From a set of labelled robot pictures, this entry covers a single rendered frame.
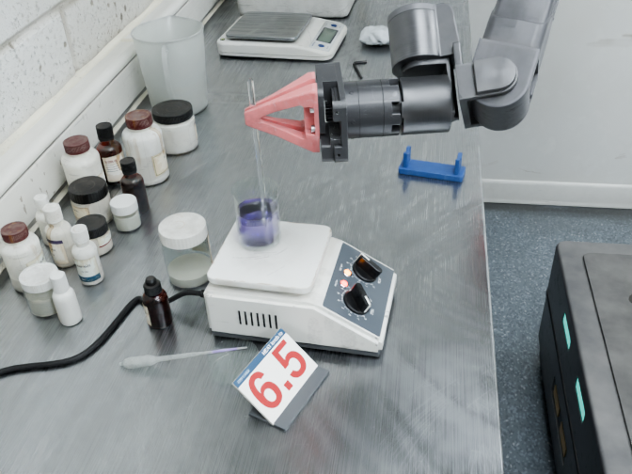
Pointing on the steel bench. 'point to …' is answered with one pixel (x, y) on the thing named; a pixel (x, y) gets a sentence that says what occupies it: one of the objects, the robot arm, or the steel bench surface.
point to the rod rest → (432, 168)
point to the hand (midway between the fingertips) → (253, 116)
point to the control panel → (376, 292)
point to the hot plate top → (274, 260)
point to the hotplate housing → (292, 314)
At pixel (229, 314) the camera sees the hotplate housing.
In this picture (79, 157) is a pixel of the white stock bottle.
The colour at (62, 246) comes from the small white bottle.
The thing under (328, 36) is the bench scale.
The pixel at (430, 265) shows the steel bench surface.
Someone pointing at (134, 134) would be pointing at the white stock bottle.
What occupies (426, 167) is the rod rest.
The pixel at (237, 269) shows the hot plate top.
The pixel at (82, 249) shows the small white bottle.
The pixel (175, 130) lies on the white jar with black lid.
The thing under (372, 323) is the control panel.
